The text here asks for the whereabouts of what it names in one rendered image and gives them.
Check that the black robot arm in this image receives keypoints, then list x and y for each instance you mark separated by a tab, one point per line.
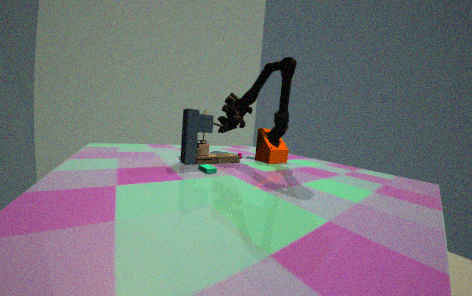
287	68

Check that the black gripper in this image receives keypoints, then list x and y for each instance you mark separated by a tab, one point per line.
232	121

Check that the green rectangular block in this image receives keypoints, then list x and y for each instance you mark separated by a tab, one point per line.
207	169

